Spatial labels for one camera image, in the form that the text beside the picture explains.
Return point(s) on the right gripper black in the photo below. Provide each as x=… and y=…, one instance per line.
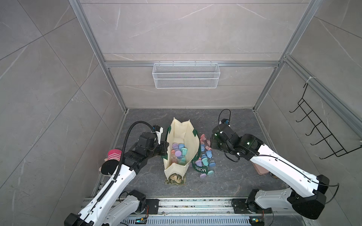
x=213, y=142

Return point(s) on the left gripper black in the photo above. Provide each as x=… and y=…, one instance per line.
x=163, y=145

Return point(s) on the pink hourglass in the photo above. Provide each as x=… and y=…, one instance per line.
x=173, y=157

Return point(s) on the purple hourglass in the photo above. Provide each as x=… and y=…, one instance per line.
x=176, y=150

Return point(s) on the cream canvas tote bag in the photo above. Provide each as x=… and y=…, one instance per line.
x=197, y=145

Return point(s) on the teal green hourglass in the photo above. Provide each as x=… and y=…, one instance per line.
x=182, y=159

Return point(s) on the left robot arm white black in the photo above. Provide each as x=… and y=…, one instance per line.
x=110, y=186

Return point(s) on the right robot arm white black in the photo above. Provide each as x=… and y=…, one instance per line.
x=305, y=193

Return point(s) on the blue hourglass middle pile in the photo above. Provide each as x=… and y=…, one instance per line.
x=209, y=154

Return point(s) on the teal hourglass middle pile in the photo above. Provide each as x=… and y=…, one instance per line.
x=205, y=161

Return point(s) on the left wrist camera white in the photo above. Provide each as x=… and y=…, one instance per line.
x=158, y=130

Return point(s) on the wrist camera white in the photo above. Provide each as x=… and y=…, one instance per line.
x=225, y=121
x=158, y=130

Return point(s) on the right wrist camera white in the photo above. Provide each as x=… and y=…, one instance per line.
x=225, y=121

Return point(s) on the white wire mesh basket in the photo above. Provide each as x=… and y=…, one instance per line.
x=186, y=76

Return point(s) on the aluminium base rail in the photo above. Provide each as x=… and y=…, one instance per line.
x=186, y=211

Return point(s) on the black wire hook rack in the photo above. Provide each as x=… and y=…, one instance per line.
x=321, y=128

